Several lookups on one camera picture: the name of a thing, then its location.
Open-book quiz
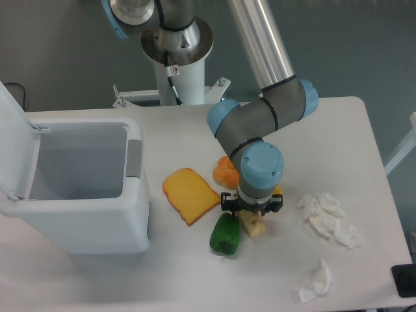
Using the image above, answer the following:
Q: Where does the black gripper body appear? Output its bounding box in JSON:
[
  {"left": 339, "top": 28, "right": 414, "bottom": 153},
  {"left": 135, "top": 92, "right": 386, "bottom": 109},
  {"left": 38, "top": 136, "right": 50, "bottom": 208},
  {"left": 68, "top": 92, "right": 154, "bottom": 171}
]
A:
[{"left": 234, "top": 193, "right": 272, "bottom": 213}]

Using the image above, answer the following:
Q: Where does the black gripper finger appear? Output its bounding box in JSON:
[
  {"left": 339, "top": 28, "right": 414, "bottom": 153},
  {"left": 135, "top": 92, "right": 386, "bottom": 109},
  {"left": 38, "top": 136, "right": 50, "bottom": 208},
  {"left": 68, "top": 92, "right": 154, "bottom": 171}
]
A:
[
  {"left": 261, "top": 194, "right": 283, "bottom": 216},
  {"left": 220, "top": 192, "right": 238, "bottom": 217}
]

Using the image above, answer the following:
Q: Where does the square beige bread chunk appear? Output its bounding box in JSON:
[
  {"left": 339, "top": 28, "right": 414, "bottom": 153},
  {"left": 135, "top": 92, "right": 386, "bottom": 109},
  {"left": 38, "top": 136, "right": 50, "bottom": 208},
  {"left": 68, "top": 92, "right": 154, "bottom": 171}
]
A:
[{"left": 236, "top": 210, "right": 266, "bottom": 237}]

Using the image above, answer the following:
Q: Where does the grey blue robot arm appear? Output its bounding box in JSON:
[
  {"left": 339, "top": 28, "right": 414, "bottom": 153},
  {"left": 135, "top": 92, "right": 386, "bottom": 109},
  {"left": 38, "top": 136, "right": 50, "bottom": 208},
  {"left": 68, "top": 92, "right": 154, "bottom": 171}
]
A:
[{"left": 102, "top": 1, "right": 319, "bottom": 214}]

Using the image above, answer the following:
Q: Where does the orange round bread roll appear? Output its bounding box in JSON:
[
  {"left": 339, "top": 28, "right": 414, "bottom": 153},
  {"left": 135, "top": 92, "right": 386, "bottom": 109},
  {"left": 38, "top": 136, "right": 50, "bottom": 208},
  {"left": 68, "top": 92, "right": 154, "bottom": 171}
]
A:
[{"left": 213, "top": 156, "right": 239, "bottom": 190}]

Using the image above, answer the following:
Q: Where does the yellow bell pepper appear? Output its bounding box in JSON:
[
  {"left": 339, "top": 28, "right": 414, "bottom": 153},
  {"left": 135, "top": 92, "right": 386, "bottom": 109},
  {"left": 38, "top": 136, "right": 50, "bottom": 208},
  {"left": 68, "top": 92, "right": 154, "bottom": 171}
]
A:
[{"left": 273, "top": 185, "right": 283, "bottom": 195}]

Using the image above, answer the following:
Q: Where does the green bell pepper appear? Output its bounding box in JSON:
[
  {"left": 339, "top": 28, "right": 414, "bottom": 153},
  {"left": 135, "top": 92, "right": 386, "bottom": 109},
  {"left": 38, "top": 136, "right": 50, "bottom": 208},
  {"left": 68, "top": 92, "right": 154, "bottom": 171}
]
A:
[{"left": 209, "top": 213, "right": 241, "bottom": 255}]

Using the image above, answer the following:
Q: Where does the flat yellow toast slice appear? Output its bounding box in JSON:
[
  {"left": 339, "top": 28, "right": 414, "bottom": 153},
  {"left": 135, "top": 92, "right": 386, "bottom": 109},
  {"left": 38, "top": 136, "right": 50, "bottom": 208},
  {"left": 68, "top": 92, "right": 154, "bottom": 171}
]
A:
[{"left": 162, "top": 168, "right": 220, "bottom": 226}]

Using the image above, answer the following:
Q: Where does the large crumpled white tissue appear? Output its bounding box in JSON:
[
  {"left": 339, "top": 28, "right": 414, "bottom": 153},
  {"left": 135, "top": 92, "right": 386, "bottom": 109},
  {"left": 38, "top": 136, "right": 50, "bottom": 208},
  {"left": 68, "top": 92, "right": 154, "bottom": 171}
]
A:
[{"left": 296, "top": 192, "right": 362, "bottom": 250}]

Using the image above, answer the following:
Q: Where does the small crumpled white tissue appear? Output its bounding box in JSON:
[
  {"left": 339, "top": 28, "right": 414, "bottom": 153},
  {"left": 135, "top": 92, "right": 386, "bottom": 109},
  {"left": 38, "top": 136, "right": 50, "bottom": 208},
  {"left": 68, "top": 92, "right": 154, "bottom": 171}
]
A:
[{"left": 297, "top": 258, "right": 332, "bottom": 304}]

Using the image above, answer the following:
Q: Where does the white open trash bin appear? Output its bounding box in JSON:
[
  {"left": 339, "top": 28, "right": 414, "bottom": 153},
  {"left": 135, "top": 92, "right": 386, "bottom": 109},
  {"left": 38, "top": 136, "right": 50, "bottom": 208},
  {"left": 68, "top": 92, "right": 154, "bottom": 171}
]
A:
[{"left": 1, "top": 88, "right": 150, "bottom": 254}]

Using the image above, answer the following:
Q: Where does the black device at edge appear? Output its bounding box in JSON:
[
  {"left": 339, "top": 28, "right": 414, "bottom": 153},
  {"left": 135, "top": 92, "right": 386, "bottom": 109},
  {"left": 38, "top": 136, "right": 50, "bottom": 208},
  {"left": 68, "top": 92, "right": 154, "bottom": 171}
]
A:
[{"left": 391, "top": 264, "right": 415, "bottom": 298}]

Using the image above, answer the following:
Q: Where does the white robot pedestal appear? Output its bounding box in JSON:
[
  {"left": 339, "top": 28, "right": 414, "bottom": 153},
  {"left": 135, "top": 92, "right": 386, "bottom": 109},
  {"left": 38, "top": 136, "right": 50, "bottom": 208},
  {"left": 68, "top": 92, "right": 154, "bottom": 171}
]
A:
[{"left": 113, "top": 60, "right": 231, "bottom": 107}]

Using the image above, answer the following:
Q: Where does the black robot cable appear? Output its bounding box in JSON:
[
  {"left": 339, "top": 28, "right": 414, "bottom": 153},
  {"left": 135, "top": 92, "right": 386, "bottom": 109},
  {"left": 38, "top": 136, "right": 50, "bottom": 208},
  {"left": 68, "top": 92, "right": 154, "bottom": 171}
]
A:
[{"left": 163, "top": 50, "right": 185, "bottom": 107}]

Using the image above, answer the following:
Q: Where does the white frame leg right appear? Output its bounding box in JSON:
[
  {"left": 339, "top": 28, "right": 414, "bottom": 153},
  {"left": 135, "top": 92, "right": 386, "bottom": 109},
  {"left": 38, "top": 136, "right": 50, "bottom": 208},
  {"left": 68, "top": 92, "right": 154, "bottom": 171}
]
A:
[{"left": 384, "top": 112, "right": 415, "bottom": 176}]

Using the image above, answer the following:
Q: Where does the black floor cable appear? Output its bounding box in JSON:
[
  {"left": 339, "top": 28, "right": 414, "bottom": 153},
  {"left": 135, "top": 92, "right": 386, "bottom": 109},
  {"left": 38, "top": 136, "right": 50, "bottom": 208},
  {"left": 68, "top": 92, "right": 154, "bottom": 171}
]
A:
[{"left": 3, "top": 82, "right": 27, "bottom": 111}]

